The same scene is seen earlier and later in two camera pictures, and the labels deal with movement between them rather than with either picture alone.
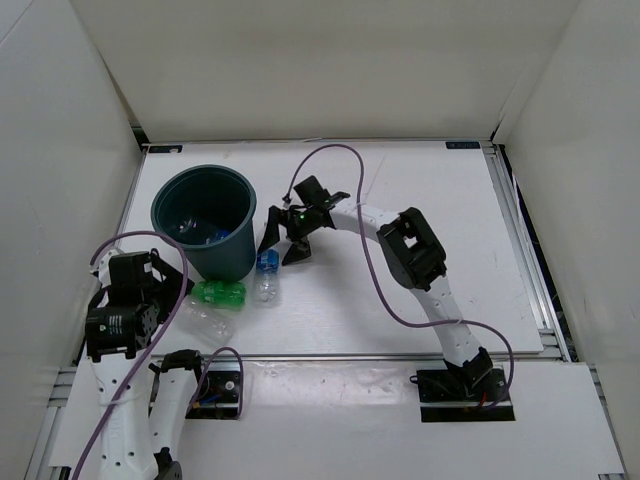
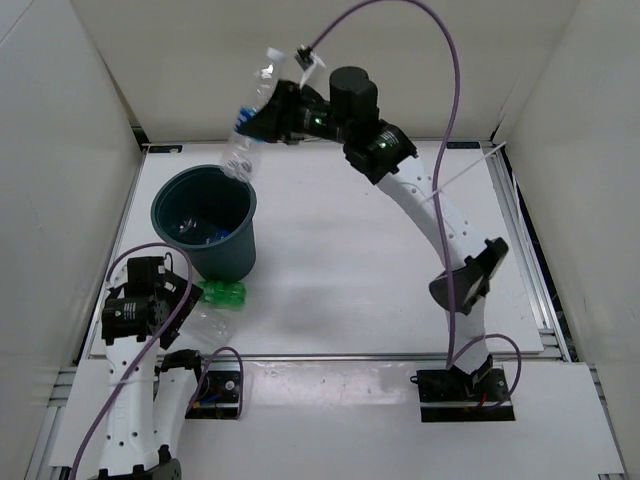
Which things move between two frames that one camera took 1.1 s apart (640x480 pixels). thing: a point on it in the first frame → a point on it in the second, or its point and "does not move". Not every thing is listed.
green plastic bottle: (222, 292) does not move
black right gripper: (299, 249) → (277, 120)
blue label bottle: (268, 264) → (241, 153)
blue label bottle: (204, 232) does not move
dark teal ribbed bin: (209, 210) does not move
